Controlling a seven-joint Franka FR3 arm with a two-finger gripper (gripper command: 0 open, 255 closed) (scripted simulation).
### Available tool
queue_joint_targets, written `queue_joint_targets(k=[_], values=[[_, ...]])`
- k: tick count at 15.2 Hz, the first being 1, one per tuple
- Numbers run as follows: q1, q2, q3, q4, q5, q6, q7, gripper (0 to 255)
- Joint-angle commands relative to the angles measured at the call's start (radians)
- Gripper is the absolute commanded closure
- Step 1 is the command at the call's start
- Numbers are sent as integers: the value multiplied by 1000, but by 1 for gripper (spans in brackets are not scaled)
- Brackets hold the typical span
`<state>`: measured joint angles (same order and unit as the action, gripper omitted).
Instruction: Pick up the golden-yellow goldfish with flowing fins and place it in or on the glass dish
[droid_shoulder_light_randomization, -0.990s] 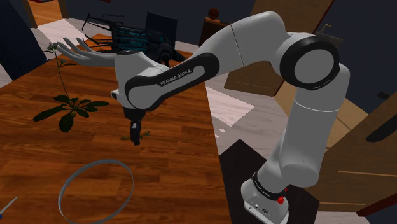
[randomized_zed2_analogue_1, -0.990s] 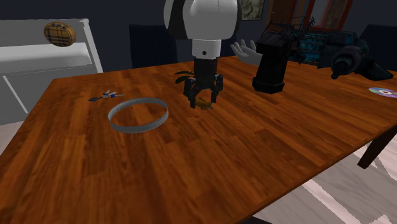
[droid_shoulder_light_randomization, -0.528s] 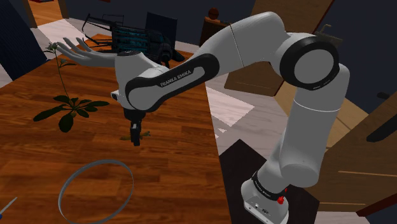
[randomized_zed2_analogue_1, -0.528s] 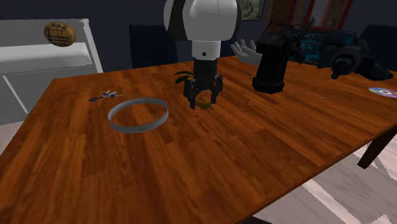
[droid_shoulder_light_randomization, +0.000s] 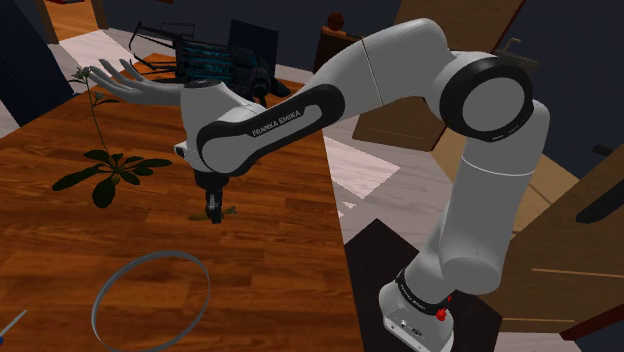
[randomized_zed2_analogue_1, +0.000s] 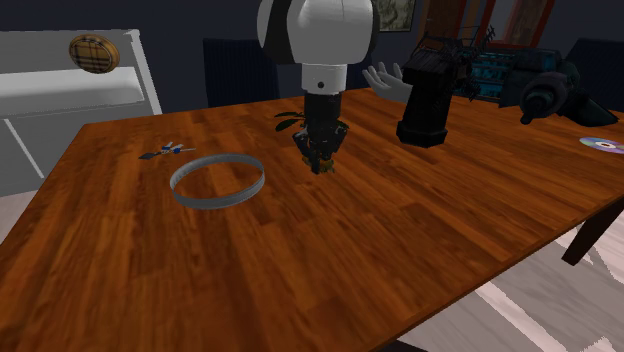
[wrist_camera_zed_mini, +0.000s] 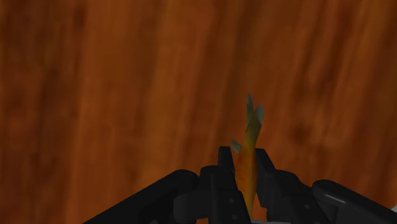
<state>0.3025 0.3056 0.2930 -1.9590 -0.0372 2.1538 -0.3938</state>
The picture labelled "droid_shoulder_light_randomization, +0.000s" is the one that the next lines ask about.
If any small green brown sprig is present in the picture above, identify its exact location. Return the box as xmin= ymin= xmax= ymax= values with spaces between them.
xmin=188 ymin=205 xmax=239 ymax=222

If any green leafy plant with flower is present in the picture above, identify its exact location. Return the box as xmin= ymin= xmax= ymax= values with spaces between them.
xmin=51 ymin=65 xmax=173 ymax=210

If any grey mannequin hand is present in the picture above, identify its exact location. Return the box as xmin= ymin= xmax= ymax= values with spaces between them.
xmin=87 ymin=57 xmax=184 ymax=108

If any black machine with teal parts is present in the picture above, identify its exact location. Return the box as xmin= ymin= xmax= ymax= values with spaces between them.
xmin=128 ymin=20 xmax=293 ymax=106

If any dark flat panel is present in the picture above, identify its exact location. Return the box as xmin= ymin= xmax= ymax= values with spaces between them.
xmin=228 ymin=17 xmax=281 ymax=66

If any dark robot stand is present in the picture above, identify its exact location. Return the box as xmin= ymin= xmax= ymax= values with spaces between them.
xmin=343 ymin=217 xmax=504 ymax=352

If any brown wooden furniture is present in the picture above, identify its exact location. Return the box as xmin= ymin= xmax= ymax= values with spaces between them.
xmin=479 ymin=144 xmax=624 ymax=342

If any grey metal ring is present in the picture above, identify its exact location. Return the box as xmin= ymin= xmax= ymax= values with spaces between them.
xmin=90 ymin=250 xmax=212 ymax=352

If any brown wooden post with ball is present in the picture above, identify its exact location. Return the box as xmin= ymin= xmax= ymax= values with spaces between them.
xmin=313 ymin=11 xmax=363 ymax=74

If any grey tool with blue handle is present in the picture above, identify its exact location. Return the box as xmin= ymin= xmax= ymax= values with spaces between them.
xmin=0 ymin=308 xmax=28 ymax=344

